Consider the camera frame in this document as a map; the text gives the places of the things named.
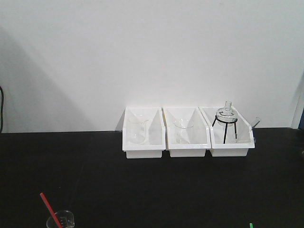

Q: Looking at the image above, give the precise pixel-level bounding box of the red plastic spoon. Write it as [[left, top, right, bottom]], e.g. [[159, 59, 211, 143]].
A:
[[39, 192, 62, 228]]

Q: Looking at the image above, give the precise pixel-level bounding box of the glass beaker in left bin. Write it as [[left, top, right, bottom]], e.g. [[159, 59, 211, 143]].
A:
[[127, 114, 148, 144]]

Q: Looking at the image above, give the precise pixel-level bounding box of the glass beaker in bin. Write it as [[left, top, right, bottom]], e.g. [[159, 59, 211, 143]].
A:
[[173, 119, 194, 144], [127, 114, 148, 144]]

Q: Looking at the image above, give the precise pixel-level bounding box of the left white storage bin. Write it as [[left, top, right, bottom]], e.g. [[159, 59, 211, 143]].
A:
[[122, 107, 166, 159]]

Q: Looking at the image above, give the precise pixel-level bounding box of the white storage bin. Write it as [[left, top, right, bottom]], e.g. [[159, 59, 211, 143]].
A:
[[122, 107, 166, 159], [163, 107, 211, 157], [199, 107, 255, 157]]

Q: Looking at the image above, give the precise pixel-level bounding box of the glass beaker in middle bin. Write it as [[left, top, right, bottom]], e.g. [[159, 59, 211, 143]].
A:
[[173, 119, 194, 144]]

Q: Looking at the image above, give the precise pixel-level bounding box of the middle white storage bin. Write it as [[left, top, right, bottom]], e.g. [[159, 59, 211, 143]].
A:
[[163, 107, 211, 157]]

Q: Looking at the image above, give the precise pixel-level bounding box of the round glass flask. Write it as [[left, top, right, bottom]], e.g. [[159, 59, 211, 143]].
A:
[[216, 101, 238, 123]]

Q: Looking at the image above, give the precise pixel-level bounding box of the right white storage bin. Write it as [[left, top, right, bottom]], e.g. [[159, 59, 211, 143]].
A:
[[199, 107, 255, 157]]

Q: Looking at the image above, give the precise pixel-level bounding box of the small graduated glass beaker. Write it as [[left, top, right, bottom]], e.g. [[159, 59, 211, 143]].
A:
[[46, 210, 75, 228]]

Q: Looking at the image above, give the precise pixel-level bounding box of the black wire tripod stand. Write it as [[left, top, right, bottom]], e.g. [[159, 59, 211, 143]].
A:
[[212, 115, 238, 144]]

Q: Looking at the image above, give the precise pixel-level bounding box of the black cable at wall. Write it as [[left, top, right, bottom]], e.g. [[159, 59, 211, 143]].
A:
[[0, 86, 5, 133]]

